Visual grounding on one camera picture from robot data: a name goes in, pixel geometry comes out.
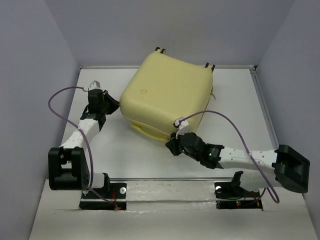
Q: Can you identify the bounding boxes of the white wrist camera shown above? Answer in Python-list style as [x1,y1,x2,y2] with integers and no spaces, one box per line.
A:
[87,80,101,92]
[173,117,189,139]

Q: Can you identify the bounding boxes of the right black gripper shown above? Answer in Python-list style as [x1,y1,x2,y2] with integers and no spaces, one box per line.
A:
[164,129,201,162]

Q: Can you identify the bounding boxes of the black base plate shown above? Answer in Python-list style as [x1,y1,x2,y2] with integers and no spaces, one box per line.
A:
[78,181,127,211]
[214,171,266,210]

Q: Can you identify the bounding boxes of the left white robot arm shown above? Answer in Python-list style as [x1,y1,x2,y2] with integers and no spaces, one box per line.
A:
[48,87,120,198]

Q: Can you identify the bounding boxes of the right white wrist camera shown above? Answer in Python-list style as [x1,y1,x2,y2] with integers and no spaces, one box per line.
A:
[173,117,189,139]

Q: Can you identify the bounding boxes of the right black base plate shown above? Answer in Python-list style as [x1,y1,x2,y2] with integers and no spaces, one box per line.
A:
[214,171,266,210]

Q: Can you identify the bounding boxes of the yellow suitcase with black lining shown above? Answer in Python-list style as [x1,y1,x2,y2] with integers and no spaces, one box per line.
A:
[119,47,216,142]

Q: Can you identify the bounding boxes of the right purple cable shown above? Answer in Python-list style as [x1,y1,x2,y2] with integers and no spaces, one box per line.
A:
[179,109,280,204]

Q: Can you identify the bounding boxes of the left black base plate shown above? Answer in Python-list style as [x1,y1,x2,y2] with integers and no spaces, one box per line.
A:
[78,181,127,211]

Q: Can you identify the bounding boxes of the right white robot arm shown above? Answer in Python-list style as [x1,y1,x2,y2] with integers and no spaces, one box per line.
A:
[165,132,310,196]

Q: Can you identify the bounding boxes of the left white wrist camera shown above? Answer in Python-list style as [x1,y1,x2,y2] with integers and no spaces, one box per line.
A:
[87,80,101,92]

